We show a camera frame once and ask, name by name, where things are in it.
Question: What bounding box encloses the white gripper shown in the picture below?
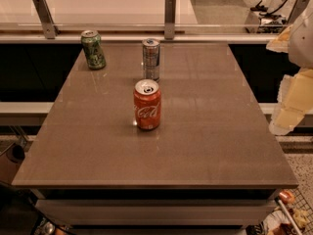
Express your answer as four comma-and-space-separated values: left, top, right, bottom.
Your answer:
266, 9, 313, 135

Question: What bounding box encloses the red coke can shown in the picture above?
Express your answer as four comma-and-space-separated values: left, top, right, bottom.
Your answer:
133, 79, 161, 130

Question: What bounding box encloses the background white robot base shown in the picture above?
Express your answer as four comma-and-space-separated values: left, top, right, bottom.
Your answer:
245, 0, 295, 33

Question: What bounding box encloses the silver energy drink can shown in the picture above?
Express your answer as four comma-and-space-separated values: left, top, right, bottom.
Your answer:
142, 38, 160, 81

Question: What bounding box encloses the green soda can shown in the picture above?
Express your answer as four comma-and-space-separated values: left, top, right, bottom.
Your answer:
81, 30, 107, 70

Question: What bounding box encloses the grey table drawer front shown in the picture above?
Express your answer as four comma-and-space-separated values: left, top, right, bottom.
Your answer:
36, 200, 276, 226

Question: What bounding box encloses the right metal railing bracket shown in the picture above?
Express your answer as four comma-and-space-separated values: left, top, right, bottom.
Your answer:
287, 0, 310, 24

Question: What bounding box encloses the metal railing bracket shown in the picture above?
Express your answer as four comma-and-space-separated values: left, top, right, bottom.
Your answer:
32, 0, 59, 39
164, 0, 176, 40
287, 0, 310, 24

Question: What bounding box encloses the middle metal railing bracket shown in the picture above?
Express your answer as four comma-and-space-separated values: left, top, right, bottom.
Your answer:
164, 0, 176, 40

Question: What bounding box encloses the wire basket with items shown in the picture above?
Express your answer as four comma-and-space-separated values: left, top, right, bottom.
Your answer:
260, 189, 313, 235

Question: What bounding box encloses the left metal railing bracket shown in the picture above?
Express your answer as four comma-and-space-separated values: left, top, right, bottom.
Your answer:
32, 0, 59, 39

